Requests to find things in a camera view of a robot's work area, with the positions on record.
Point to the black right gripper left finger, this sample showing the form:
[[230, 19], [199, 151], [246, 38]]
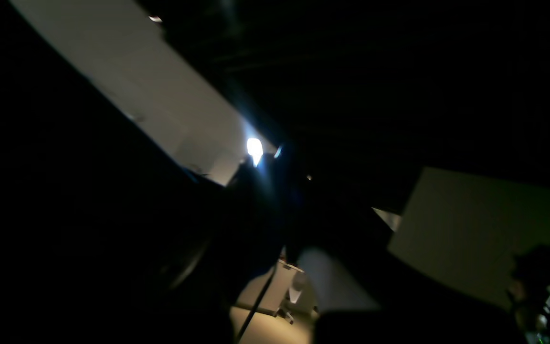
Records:
[[174, 253]]

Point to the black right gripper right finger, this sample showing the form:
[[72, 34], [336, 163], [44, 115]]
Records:
[[365, 294]]

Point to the blue t-shirt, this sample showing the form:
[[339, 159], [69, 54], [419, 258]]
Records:
[[54, 126]]

